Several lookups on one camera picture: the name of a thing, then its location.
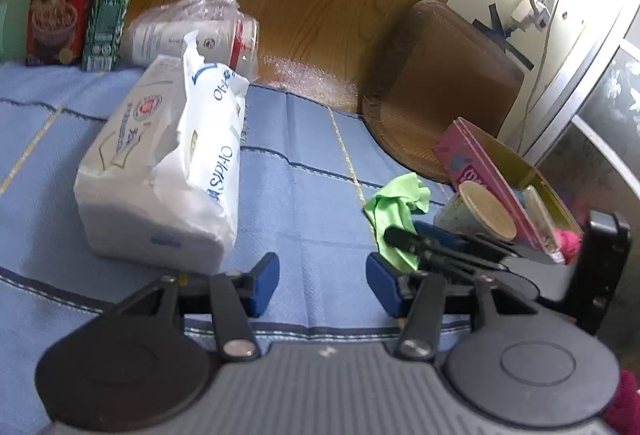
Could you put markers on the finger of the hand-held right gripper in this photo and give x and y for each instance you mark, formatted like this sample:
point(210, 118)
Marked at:
point(410, 240)
point(445, 235)

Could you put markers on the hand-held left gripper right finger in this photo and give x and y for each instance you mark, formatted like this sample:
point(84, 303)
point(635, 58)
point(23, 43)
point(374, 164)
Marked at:
point(382, 285)

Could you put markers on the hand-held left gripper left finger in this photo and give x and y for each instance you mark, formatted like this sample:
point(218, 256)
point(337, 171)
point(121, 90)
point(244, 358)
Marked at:
point(262, 285)

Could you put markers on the pink knitted item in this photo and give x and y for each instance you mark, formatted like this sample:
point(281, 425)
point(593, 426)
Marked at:
point(570, 242)

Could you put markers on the green cloth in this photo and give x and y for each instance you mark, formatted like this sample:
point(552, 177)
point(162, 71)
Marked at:
point(395, 200)

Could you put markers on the pink and yellow cardboard box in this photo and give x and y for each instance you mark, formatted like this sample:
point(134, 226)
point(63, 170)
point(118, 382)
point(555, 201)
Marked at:
point(480, 165)

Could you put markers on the paper cup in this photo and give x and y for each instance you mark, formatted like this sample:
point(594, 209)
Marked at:
point(487, 210)

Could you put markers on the blue striped tablecloth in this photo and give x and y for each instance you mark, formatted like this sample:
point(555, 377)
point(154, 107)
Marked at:
point(310, 225)

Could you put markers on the white plastic bag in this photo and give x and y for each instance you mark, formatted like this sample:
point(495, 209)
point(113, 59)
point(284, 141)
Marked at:
point(215, 155)

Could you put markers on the frosted glass sliding door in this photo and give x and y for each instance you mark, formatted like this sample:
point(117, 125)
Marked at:
point(610, 125)

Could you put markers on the magenta fabric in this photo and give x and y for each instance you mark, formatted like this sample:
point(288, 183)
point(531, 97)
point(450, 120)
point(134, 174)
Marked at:
point(627, 405)

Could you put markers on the brown chair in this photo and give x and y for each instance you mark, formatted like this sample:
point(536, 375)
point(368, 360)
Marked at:
point(450, 80)

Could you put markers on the black tape strip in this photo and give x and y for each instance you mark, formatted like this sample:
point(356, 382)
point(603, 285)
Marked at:
point(505, 46)
point(497, 17)

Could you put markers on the white tissue pack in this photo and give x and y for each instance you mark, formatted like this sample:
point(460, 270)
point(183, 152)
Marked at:
point(125, 140)

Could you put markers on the white power strip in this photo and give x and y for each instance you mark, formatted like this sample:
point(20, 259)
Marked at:
point(537, 2)

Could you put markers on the green drink carton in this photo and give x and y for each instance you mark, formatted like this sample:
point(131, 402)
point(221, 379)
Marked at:
point(107, 20)

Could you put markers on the pale green plastic container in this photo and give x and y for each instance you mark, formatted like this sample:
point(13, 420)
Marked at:
point(12, 25)

